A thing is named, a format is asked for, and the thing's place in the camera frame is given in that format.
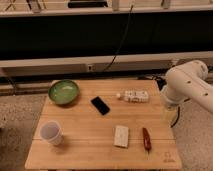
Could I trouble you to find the green ceramic bowl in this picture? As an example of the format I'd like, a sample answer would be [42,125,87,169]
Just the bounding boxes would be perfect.
[48,79,79,105]

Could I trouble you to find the black rectangular eraser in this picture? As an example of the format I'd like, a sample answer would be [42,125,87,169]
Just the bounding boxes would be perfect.
[91,96,110,115]

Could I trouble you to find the black hanging cable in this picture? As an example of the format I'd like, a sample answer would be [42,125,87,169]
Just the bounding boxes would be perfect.
[102,3,135,72]

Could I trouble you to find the black floor cable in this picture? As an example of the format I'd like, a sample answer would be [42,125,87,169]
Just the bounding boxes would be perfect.
[170,106,181,129]

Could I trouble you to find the white wall outlet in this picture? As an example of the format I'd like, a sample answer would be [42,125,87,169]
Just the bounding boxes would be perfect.
[88,64,93,72]

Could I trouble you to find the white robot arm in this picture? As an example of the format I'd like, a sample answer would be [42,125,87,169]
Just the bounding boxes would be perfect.
[161,60,213,114]

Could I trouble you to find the red handled screwdriver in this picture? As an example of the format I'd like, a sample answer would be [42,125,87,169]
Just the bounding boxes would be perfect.
[142,127,152,152]

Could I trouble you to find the white rectangular sponge block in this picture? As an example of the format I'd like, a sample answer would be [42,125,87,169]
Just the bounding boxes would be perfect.
[114,125,129,148]

